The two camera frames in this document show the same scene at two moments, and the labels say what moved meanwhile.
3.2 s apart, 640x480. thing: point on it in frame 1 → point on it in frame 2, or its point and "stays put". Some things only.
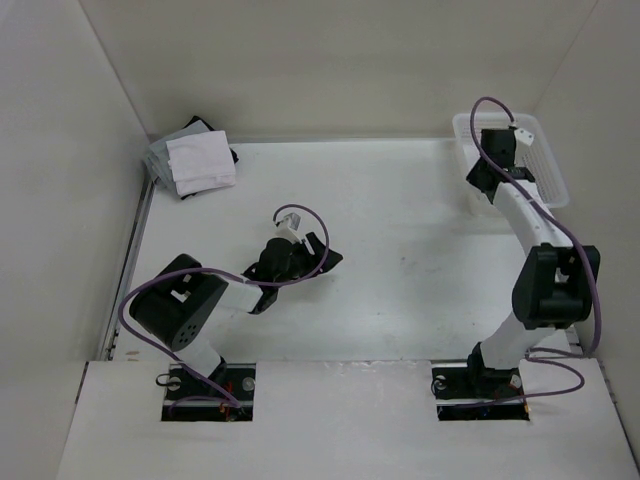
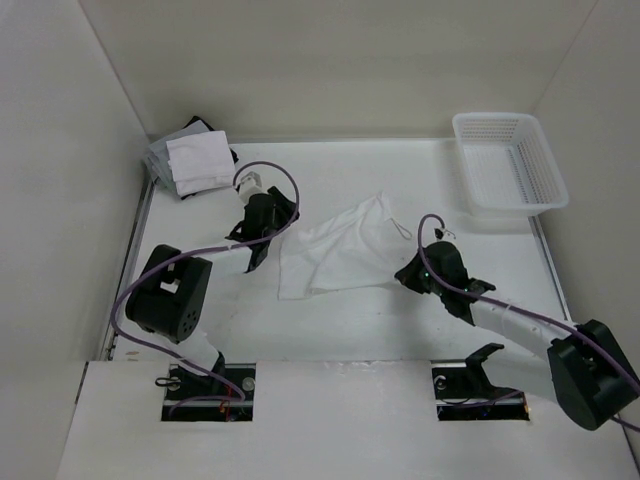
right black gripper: [472, 177] → [407, 275]
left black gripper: [312, 268] → [286, 210]
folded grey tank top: [157, 154] stays put
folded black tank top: [195, 119] stays put
